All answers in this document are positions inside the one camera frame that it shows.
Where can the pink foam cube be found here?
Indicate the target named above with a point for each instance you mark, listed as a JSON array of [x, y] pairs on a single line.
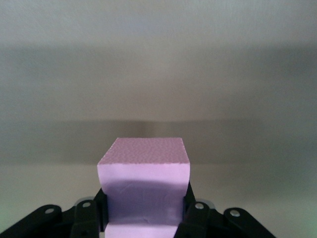
[[143, 173]]

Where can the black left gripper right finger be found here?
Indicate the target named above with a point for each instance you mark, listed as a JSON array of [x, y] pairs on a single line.
[[203, 220]]

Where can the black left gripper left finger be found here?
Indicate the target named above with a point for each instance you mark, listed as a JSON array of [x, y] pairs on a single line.
[[81, 218]]

